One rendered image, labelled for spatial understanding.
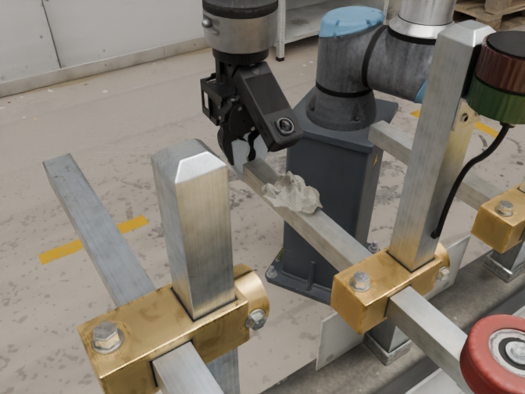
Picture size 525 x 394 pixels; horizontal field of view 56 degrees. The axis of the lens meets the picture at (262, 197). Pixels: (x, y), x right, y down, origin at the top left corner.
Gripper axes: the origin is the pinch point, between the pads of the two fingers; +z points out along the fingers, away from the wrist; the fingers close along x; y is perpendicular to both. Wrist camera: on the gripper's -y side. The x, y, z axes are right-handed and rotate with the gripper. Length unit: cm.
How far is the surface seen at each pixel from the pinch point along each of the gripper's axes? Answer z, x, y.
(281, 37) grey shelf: 74, -139, 186
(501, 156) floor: 85, -163, 43
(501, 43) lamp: -30.9, -2.9, -29.6
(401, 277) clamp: -5.3, -1.1, -28.7
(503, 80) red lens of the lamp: -29.2, -1.5, -31.5
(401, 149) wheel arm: -0.8, -23.6, -7.5
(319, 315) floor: 83, -38, 19
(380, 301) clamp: -4.7, 2.6, -29.4
